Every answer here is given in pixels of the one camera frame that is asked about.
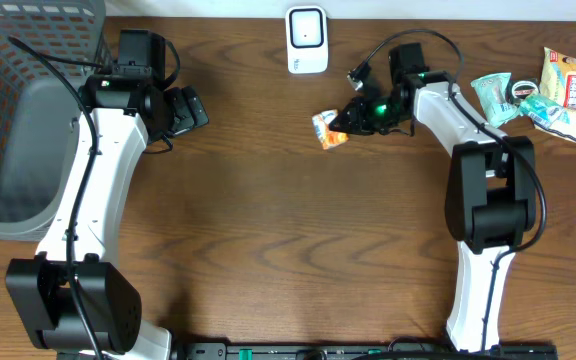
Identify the teal snack packet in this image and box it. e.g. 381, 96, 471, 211
470, 72, 519, 128

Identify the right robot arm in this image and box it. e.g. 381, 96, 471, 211
328, 72, 536, 353

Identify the small teal tissue pack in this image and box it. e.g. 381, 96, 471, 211
519, 93, 570, 129

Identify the black round-label box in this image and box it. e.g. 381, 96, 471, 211
506, 78, 539, 106

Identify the white barcode scanner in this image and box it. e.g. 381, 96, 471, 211
284, 5, 329, 74

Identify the small orange tissue pack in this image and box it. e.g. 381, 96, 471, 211
312, 109, 348, 150

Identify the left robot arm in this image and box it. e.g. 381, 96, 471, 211
5, 75, 208, 359

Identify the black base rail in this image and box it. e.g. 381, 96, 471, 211
170, 338, 559, 360

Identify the grey plastic mesh basket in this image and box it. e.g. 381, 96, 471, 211
0, 0, 111, 242

